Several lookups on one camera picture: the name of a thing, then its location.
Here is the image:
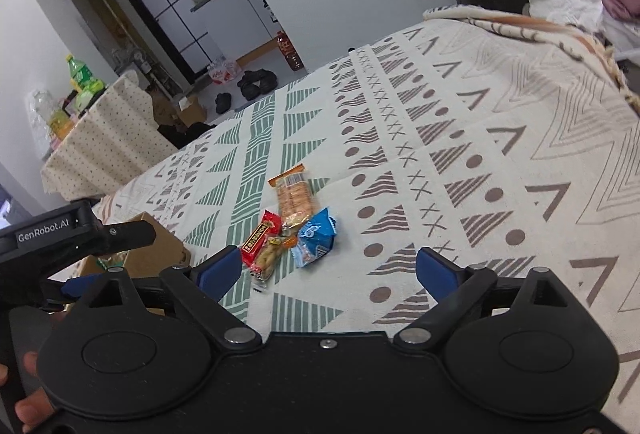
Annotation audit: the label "clear bottle yellow liquid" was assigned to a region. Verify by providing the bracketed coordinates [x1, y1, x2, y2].
[32, 91, 74, 141]

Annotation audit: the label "open brown cardboard box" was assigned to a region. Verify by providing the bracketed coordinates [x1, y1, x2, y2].
[73, 212, 191, 278]

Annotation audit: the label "blue snack packet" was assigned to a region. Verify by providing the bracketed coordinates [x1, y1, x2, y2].
[292, 208, 337, 269]

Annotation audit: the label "green soda bottle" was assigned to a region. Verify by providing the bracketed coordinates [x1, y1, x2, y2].
[66, 54, 105, 94]

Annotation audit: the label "white crumpled clothes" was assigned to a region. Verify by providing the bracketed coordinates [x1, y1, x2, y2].
[528, 0, 639, 65]

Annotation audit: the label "small cardboard box on floor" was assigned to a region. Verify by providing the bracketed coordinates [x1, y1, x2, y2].
[177, 95, 207, 127]

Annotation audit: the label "green tissue pack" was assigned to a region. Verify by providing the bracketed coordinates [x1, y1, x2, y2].
[75, 80, 105, 113]

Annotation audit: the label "green clear bread snack pack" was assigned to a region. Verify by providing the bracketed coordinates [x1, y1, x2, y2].
[96, 251, 129, 272]

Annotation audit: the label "orange cracker snack pack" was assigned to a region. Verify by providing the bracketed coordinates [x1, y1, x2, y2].
[268, 163, 314, 234]

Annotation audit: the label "red peanut snack packet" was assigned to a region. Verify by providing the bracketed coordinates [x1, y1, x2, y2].
[240, 210, 297, 291]

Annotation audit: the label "person's left hand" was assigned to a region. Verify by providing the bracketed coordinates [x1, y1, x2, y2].
[15, 352, 54, 433]

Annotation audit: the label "single black slipper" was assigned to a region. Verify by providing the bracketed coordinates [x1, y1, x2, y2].
[215, 92, 232, 115]

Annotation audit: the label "black slippers pile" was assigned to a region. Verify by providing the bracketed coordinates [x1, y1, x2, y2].
[238, 69, 278, 102]

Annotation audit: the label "patterned white green bedspread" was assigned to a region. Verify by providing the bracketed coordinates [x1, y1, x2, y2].
[96, 11, 639, 433]

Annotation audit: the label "white kitchen cabinet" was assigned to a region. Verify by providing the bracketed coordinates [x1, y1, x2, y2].
[192, 0, 282, 60]

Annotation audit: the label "red bottle on floor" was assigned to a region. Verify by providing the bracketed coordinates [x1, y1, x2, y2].
[277, 30, 304, 72]

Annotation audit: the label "round table dotted tablecloth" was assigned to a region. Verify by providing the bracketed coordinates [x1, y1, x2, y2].
[40, 70, 177, 201]

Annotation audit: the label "pink white plastic bag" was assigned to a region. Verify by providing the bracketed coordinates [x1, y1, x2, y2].
[207, 56, 242, 86]

